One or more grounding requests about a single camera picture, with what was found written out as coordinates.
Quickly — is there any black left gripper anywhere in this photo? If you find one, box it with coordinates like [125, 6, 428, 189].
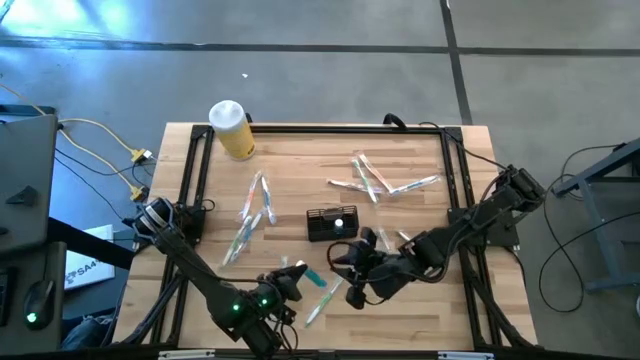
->
[269, 263, 309, 307]

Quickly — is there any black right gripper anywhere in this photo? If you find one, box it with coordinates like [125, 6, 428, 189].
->
[332, 228, 401, 310]

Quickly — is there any pale toothbrush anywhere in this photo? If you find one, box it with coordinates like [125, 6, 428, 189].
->
[326, 178, 385, 195]

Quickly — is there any yellow wipes canister white lid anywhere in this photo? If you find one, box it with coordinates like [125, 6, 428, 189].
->
[208, 99, 257, 162]

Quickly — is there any white printed box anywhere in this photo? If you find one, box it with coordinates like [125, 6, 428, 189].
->
[63, 223, 117, 291]

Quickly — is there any black diagonal beam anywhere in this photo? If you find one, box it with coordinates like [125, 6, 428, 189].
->
[46, 217, 137, 271]

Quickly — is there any dark side desk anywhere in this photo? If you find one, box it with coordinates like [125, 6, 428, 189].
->
[0, 241, 68, 354]

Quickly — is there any blue-grey metal cart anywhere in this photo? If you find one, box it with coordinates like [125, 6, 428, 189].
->
[552, 137, 640, 294]

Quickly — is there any grey equipment case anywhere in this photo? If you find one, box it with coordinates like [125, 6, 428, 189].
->
[0, 113, 60, 254]

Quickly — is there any black keyboard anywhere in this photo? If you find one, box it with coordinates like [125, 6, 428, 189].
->
[0, 267, 15, 329]

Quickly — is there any black wire caddy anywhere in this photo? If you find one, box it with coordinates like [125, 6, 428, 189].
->
[305, 204, 360, 243]

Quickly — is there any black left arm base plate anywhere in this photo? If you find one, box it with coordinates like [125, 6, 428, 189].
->
[132, 202, 206, 246]

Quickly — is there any white table bracket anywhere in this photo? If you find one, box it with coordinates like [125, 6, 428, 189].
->
[438, 351, 495, 360]
[158, 349, 216, 360]

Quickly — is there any black strap handle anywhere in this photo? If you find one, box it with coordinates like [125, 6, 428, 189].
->
[382, 112, 409, 132]

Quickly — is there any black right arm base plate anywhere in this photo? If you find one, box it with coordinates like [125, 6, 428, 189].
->
[447, 204, 521, 249]

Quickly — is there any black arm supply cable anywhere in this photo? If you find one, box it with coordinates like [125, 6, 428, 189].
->
[419, 121, 509, 174]

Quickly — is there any yellow cable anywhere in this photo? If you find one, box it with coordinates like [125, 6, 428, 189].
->
[0, 82, 47, 116]
[58, 130, 149, 202]
[57, 117, 154, 164]

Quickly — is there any looped black floor cable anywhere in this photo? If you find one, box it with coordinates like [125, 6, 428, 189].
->
[538, 212, 640, 315]

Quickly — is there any thin black floor cable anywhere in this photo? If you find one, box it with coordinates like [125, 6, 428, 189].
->
[53, 147, 151, 177]

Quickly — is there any black cart cable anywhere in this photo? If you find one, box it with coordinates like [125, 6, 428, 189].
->
[547, 143, 629, 201]

